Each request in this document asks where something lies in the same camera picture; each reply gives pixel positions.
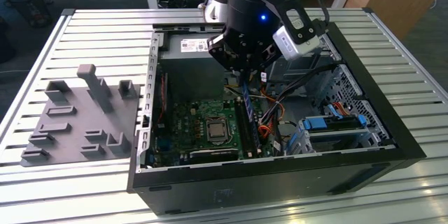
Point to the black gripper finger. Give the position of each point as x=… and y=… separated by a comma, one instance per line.
x=270, y=56
x=221, y=48

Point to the silver drive cage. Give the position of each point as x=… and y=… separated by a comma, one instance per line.
x=281, y=73

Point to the grey power supply unit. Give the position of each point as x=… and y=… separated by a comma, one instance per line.
x=189, y=72

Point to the green motherboard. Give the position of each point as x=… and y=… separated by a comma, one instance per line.
x=197, y=108

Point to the round grey speaker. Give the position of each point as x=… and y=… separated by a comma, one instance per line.
x=289, y=129

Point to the hard disk in blue carrier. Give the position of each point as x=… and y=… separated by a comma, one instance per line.
x=315, y=124

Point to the CPU in silver socket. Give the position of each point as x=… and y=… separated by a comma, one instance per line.
x=217, y=129

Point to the silver disk bay cage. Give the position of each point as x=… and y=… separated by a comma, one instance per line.
x=305, y=142

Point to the black open PC case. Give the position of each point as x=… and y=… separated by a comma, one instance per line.
x=245, y=187

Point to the grey parts rack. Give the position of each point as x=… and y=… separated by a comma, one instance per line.
x=70, y=140

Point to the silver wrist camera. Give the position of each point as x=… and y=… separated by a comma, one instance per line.
x=291, y=45

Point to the black camera bracket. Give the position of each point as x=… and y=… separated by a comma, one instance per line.
x=287, y=9

